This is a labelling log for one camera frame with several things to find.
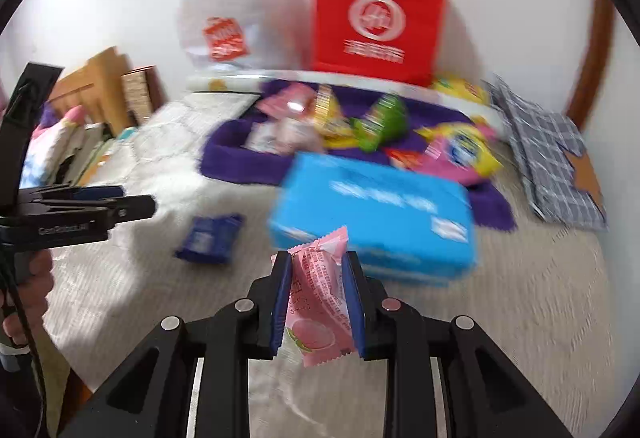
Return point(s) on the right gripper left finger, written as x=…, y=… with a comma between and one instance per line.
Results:
x=198, y=367

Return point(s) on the red snack packet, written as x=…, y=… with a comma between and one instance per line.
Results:
x=403, y=159

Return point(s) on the wooden headboard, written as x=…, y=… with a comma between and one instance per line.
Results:
x=96, y=85

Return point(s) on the brown wooden door frame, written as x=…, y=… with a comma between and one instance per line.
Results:
x=594, y=64

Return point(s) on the white cartoon pillow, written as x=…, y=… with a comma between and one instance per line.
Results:
x=46, y=151

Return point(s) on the pink peach candy packet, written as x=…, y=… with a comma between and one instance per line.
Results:
x=317, y=318

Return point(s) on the yellow lemon tea pack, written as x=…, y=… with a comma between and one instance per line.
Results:
x=461, y=88

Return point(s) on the pale pink snack packet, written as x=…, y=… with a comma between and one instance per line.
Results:
x=284, y=137

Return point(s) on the white Miniso plastic bag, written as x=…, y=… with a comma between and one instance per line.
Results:
x=220, y=35

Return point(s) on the red Haidilao paper bag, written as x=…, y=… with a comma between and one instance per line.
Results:
x=385, y=39

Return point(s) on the blue tissue pack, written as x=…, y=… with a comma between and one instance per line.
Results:
x=403, y=226

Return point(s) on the green snack packet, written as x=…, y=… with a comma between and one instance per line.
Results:
x=386, y=121

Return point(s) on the pink yellow sweet potato bag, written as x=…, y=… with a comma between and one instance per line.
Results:
x=458, y=152

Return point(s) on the dark blue snack packet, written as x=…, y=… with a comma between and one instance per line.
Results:
x=210, y=241

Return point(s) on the yellow cracker snack bag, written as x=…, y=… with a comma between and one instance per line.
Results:
x=329, y=121

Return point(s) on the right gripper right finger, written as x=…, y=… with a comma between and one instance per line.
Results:
x=485, y=394

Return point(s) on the purple towel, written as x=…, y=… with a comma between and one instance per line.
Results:
x=226, y=158

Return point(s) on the person's left hand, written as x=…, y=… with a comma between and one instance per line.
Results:
x=33, y=294

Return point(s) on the blue checkered fabric bag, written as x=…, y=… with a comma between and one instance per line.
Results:
x=559, y=181

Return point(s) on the pink triangular snack packet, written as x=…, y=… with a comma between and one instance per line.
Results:
x=291, y=102

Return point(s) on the patterned gift box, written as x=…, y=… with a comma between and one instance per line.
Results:
x=143, y=93

